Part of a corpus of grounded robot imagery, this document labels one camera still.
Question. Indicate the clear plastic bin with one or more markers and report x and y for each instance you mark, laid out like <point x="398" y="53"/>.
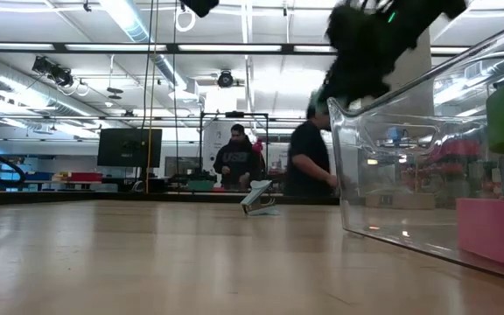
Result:
<point x="352" y="175"/>

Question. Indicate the silver ventilation duct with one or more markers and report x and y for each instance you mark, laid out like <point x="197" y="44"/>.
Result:
<point x="138" y="30"/>
<point x="16" y="87"/>

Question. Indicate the pink tape roll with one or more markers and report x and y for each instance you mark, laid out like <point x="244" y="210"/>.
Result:
<point x="492" y="232"/>

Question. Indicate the black monitor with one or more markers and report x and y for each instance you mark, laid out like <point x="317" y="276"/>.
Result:
<point x="129" y="148"/>

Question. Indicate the black aluminium table frame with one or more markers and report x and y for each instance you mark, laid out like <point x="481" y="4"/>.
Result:
<point x="103" y="198"/>

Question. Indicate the black overhead frame beam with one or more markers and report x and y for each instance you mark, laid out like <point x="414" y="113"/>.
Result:
<point x="171" y="48"/>

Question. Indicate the black overhead camera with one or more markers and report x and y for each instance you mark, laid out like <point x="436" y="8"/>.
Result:
<point x="199" y="6"/>

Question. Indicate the person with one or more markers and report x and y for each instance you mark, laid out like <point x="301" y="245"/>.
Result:
<point x="306" y="162"/>
<point x="236" y="162"/>

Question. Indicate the green crate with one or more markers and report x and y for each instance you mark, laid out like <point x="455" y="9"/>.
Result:
<point x="199" y="186"/>

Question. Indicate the round black ceiling camera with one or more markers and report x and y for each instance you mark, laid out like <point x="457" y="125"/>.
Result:
<point x="225" y="79"/>

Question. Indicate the blue staple remover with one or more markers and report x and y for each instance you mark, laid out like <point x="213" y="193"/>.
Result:
<point x="256" y="192"/>

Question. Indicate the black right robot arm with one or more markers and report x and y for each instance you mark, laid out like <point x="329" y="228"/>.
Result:
<point x="436" y="6"/>

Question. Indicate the black ceiling spotlights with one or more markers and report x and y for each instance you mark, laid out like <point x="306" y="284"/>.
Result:
<point x="59" y="75"/>

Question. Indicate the red storage bin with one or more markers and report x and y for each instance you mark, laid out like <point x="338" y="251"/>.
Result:
<point x="83" y="177"/>

